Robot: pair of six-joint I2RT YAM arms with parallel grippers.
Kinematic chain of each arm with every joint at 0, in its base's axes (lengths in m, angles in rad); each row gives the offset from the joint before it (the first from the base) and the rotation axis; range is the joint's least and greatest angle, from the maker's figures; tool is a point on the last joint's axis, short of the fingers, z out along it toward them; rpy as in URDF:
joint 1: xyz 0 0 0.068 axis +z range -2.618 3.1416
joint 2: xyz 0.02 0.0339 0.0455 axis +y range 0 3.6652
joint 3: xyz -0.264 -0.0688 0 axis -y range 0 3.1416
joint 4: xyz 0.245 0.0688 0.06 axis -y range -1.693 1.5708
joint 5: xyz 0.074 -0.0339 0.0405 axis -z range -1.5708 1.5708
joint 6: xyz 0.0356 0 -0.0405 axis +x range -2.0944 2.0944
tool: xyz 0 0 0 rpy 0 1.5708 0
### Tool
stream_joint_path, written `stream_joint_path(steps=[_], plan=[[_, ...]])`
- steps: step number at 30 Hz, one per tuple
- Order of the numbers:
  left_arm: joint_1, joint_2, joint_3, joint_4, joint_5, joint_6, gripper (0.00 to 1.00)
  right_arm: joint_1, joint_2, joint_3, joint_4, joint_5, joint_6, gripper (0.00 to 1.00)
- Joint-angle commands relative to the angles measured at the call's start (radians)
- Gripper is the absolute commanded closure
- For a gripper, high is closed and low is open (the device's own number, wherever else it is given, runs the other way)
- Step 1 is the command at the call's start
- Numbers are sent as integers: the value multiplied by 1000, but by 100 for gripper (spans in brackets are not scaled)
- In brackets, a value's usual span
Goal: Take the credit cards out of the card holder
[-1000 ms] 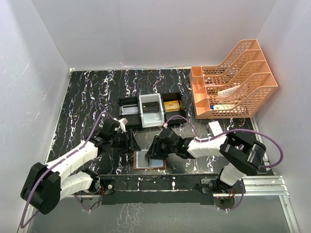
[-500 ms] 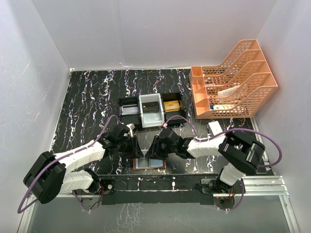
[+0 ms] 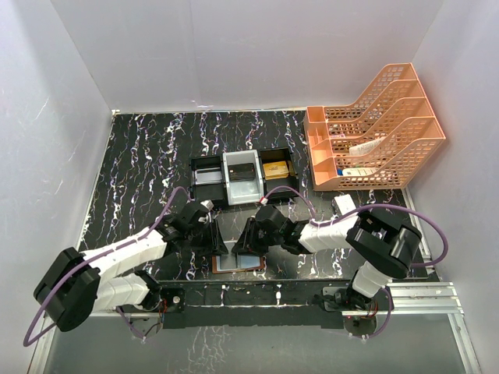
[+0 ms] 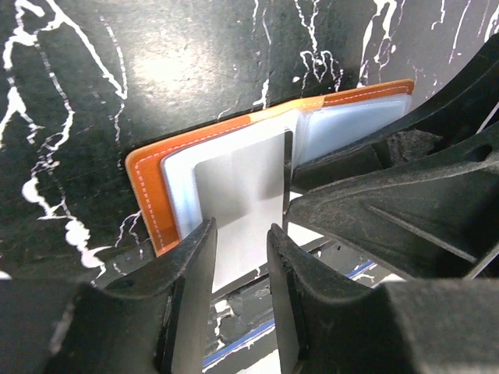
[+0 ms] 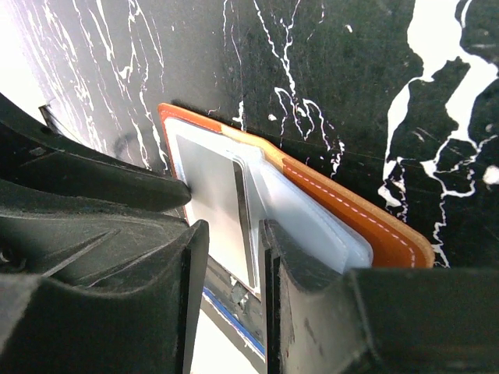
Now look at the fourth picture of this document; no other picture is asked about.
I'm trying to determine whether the brown leather card holder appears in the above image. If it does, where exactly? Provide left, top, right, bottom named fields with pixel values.
left=125, top=78, right=415, bottom=293

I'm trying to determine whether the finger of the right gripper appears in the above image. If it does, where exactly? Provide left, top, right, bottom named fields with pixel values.
left=287, top=36, right=498, bottom=279

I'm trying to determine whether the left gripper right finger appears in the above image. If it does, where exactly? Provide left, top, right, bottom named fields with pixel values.
left=267, top=225, right=498, bottom=373

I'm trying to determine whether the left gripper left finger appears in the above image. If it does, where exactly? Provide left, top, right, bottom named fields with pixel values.
left=1, top=219, right=218, bottom=373

